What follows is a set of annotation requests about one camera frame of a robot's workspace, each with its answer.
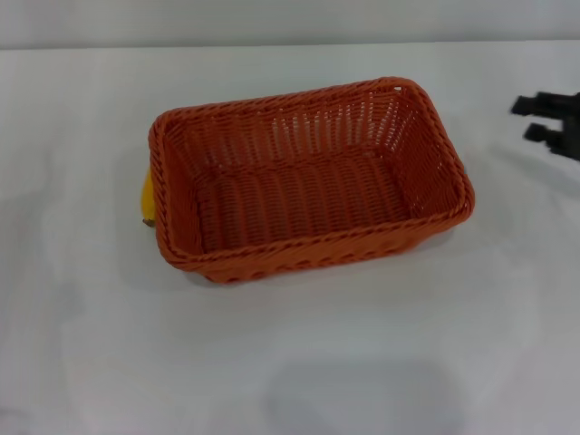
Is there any orange woven plastic basket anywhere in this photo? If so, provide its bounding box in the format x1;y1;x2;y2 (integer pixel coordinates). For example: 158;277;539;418
148;75;478;287

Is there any yellow banana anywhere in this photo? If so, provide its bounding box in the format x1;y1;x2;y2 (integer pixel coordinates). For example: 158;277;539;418
140;173;158;228

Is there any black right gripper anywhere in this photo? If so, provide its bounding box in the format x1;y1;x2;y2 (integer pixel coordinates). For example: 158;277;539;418
510;90;580;163

